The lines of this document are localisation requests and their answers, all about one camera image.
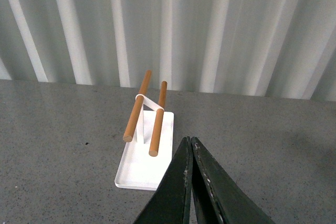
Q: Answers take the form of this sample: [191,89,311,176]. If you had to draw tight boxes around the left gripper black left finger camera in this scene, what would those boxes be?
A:
[134,136,193,223]

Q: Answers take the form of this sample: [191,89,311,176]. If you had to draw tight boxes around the white rack with wooden bars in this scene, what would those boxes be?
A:
[114,70,174,190]

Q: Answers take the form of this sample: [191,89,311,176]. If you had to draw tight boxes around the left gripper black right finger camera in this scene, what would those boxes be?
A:
[191,137,274,223]

